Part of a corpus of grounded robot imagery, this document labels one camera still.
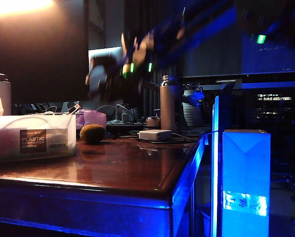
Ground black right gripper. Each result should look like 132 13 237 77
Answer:
84 54 144 102

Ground brown kiwi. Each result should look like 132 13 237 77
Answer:
80 124 105 145

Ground translucent plastic box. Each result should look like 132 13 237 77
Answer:
0 114 77 165

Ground tall cardboard box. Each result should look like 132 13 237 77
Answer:
222 128 271 237

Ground silver usb connector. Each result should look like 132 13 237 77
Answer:
68 103 82 115

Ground pink tissue pack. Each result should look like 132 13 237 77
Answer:
75 110 107 131

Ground dark slanted desk lamp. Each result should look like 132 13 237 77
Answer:
142 80 161 92

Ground black power strip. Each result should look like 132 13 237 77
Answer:
105 122 143 133

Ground large black monitor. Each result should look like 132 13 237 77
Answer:
0 0 90 104

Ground small copper tin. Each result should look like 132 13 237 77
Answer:
145 117 161 127

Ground dark curtain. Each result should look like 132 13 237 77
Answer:
124 0 180 119

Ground metal thermos bottle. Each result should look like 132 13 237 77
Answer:
160 75 180 131

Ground white power adapter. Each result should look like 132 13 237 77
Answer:
139 129 173 142

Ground brown wooden desk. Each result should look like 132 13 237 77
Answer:
0 137 210 237

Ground grey ribbed vase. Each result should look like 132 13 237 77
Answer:
181 85 204 127

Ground white tumbler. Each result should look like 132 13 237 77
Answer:
0 73 12 116

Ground blue lit acrylic panel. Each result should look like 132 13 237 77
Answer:
211 82 236 237

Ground white cable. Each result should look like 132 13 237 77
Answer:
2 112 74 130

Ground thin black cable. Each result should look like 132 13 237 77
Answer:
194 130 223 139

